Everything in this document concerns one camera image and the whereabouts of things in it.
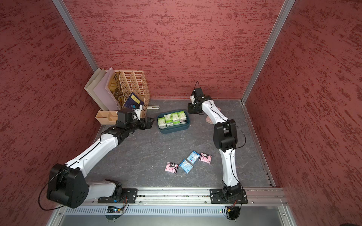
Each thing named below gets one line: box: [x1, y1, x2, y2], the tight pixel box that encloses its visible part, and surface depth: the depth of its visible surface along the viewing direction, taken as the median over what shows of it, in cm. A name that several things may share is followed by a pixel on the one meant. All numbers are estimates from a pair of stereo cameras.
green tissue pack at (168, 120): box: [164, 113, 174, 127], surface depth 103 cm
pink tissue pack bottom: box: [164, 161, 179, 174], surface depth 83 cm
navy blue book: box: [123, 91, 145, 110], surface depth 106 cm
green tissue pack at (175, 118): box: [170, 112, 181, 126], surface depth 105 cm
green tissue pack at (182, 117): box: [176, 110, 188, 125], surface depth 105 cm
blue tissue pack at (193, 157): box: [186, 150, 201, 165], surface depth 88 cm
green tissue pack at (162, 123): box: [157, 116, 168, 130], surface depth 101 cm
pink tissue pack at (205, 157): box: [198, 152, 213, 165], surface depth 87 cm
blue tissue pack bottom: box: [178, 159, 194, 175], surface depth 85 cm
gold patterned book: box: [108, 71, 124, 109], surface depth 103 cm
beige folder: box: [83, 67, 109, 112], surface depth 93 cm
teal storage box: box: [156, 109, 191, 134], surface depth 102 cm
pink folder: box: [93, 67, 120, 112], surface depth 95 cm
